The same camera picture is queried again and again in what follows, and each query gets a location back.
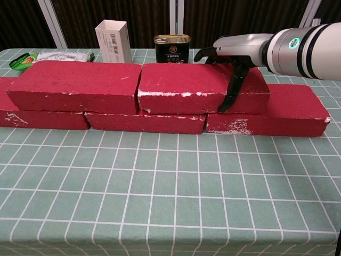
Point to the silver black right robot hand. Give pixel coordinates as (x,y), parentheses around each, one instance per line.
(239,45)

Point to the black gold luncheon meat can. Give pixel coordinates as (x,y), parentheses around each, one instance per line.
(172,50)

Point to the white partition frame post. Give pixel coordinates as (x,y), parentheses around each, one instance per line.
(310,13)
(176,18)
(53,24)

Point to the green checked tablecloth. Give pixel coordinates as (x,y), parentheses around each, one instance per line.
(160,186)

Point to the white open carton box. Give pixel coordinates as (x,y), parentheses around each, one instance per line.
(113,42)

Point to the green white snack bag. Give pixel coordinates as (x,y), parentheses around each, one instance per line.
(66,56)

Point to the dark brown partition panel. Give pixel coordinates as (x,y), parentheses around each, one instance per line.
(331,10)
(120,10)
(239,16)
(18,24)

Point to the red brick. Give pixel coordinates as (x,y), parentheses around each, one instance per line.
(146,124)
(293,114)
(80,82)
(40,120)
(181,80)

